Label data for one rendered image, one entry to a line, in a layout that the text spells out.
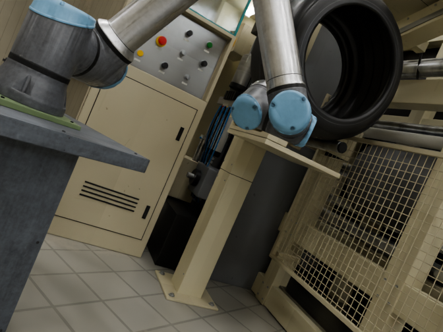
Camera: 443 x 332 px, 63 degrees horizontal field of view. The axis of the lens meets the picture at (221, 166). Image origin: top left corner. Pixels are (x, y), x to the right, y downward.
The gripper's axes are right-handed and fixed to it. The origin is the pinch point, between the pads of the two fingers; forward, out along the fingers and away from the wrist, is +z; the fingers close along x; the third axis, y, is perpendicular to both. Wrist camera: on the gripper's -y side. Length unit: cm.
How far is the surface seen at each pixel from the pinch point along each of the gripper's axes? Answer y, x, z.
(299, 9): -16.0, 3.8, 13.1
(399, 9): -2, 32, 81
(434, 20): 1, 46, 58
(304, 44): -5.4, 5.8, 7.5
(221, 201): 60, -37, 2
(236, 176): 51, -31, 11
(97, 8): -21, -645, 617
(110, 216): 64, -93, -14
